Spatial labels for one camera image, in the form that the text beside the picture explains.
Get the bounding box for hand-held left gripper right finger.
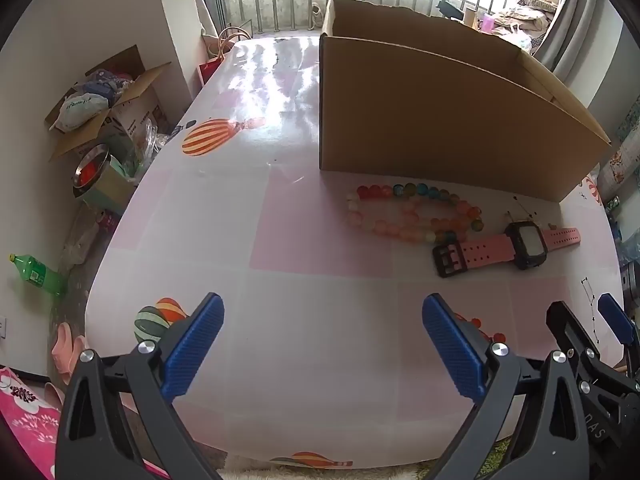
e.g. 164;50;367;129
422;294;593;480

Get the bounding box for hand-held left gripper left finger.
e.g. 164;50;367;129
55;292;225;480

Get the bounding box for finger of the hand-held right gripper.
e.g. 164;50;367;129
546;301;608;396
597;292;640;386

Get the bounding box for pink strap digital watch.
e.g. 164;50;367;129
432;221;581;278

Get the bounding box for multicoloured bead bracelet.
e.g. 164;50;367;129
346;183;485;245

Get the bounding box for large brown cardboard box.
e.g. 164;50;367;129
319;0;612;203

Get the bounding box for pink slippers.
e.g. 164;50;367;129
50;322;92;387

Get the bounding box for green plastic bottle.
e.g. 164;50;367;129
9;253;67;298

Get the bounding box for mint green carton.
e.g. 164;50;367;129
84;155;139;216

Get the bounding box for pink floral mat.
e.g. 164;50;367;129
0;366;68;480

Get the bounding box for metal bowl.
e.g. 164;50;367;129
72;143;112;198

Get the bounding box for open cardboard storage box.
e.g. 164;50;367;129
45;45;173;161

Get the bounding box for white printed plastic bag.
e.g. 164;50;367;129
54;91;112;133

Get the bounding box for red paper bag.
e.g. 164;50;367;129
199;27;252;84

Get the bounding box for grey curtain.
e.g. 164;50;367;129
532;0;599;73

